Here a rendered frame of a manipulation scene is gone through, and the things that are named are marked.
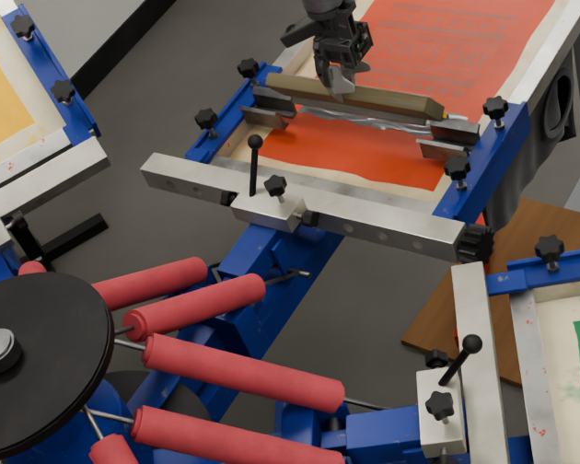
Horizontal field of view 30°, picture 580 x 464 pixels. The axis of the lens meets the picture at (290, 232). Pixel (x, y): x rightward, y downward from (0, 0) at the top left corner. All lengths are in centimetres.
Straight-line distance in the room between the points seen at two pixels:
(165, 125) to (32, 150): 193
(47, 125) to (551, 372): 108
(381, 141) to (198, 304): 62
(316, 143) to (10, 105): 61
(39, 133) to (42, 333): 74
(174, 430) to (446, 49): 114
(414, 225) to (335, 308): 135
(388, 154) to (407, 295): 108
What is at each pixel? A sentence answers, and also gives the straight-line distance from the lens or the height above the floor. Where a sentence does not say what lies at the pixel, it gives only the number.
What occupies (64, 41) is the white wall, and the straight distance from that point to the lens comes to 426.
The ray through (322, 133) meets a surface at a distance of 218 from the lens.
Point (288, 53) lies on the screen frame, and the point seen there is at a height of 99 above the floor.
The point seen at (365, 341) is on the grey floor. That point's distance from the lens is 303.
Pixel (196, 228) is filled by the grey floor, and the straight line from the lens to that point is 354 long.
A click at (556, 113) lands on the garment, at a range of 244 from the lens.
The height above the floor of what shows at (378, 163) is 96.
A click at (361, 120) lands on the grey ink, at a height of 96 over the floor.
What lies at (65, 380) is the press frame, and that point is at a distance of 143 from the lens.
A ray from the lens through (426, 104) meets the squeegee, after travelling 195.
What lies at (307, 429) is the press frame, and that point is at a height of 105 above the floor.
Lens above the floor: 232
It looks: 43 degrees down
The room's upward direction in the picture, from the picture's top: 22 degrees counter-clockwise
